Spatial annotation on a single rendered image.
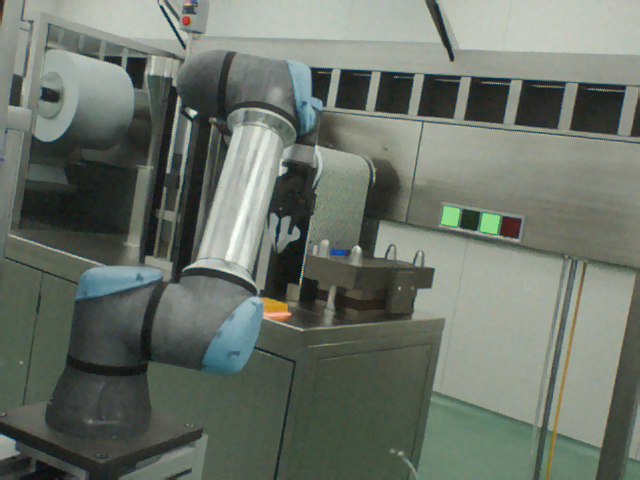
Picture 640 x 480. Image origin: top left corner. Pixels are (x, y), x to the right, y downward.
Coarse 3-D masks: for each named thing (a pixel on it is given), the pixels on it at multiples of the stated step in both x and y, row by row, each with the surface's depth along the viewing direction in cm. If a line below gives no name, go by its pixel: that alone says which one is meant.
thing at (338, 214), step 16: (320, 192) 203; (336, 192) 209; (352, 192) 215; (320, 208) 204; (336, 208) 210; (352, 208) 216; (320, 224) 206; (336, 224) 211; (352, 224) 217; (320, 240) 207; (336, 240) 213; (352, 240) 219
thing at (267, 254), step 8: (264, 232) 205; (264, 240) 205; (264, 248) 205; (272, 248) 204; (264, 256) 205; (272, 256) 205; (264, 264) 205; (272, 264) 205; (264, 272) 204; (272, 272) 206; (256, 280) 206; (264, 280) 204; (272, 280) 206; (264, 288) 204; (272, 288) 207
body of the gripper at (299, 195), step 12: (288, 168) 178; (300, 168) 175; (312, 168) 180; (300, 180) 178; (312, 180) 181; (288, 192) 175; (300, 192) 176; (276, 204) 177; (288, 204) 175; (300, 204) 178
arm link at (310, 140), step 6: (312, 102) 174; (318, 102) 175; (318, 108) 175; (318, 114) 175; (318, 120) 174; (318, 126) 176; (312, 132) 173; (300, 138) 174; (306, 138) 174; (312, 138) 175; (300, 144) 181; (306, 144) 174; (312, 144) 175
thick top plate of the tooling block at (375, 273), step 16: (336, 256) 204; (304, 272) 197; (320, 272) 194; (336, 272) 191; (352, 272) 188; (368, 272) 192; (384, 272) 198; (416, 272) 211; (432, 272) 219; (352, 288) 188; (368, 288) 193; (384, 288) 200; (416, 288) 213
